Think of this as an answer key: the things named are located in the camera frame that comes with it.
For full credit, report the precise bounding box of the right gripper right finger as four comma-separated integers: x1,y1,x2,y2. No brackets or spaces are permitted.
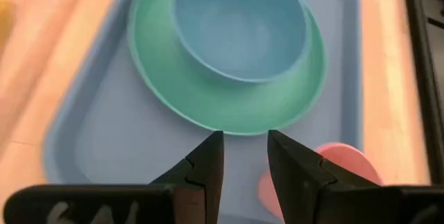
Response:
266,129,444,224

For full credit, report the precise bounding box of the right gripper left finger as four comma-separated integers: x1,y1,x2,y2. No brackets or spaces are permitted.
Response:
2,130,225,224

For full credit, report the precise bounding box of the pink plastic cup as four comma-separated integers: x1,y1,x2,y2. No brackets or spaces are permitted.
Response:
257,142,384,221

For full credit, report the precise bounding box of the blue plastic tray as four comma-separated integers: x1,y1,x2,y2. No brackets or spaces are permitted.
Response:
43,0,364,224

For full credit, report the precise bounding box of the teal round plate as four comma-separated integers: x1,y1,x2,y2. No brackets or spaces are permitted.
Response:
127,0,327,137

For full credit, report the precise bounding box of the blue plastic bowl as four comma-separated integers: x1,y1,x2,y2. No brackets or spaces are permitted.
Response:
173,0,309,83

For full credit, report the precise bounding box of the black aluminium table frame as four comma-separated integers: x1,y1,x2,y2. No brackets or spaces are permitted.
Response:
402,0,444,185

